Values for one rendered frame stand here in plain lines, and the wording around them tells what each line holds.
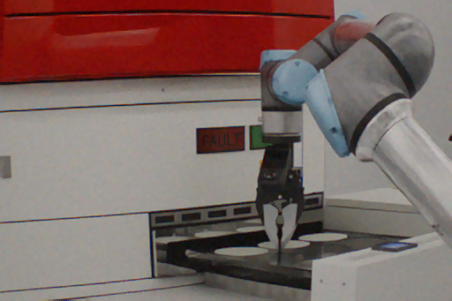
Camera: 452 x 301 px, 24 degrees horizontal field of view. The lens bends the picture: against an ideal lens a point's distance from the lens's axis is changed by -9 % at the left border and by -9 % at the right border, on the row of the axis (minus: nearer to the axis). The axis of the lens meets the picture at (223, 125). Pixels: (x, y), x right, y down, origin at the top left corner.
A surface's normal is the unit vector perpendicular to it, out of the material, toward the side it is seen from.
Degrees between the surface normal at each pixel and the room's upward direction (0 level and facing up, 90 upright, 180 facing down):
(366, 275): 90
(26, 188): 90
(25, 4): 90
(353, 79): 61
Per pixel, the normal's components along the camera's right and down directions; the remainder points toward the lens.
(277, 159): -0.09, -0.83
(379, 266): 0.65, 0.04
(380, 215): -0.77, 0.04
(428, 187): -0.53, -0.17
